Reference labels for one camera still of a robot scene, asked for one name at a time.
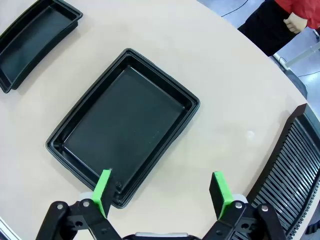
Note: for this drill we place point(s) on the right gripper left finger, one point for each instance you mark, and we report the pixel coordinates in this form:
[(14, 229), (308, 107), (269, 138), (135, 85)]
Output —
[(100, 195)]

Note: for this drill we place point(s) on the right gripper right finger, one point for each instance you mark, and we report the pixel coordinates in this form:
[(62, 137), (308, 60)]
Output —
[(221, 192)]

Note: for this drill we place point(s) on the black ESD tray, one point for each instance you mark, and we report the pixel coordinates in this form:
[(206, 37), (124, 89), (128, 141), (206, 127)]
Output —
[(30, 37), (125, 112)]

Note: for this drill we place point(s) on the person's right forearm red sleeve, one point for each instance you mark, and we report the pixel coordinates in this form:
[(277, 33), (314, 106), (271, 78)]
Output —
[(314, 21)]

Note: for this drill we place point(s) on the person's right hand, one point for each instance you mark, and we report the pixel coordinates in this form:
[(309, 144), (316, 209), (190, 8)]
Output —
[(296, 23)]

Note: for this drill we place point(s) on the black slotted board rack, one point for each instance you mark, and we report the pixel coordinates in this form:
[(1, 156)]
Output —
[(295, 162)]

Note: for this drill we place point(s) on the person in red jacket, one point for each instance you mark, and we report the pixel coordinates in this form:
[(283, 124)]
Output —
[(265, 30)]

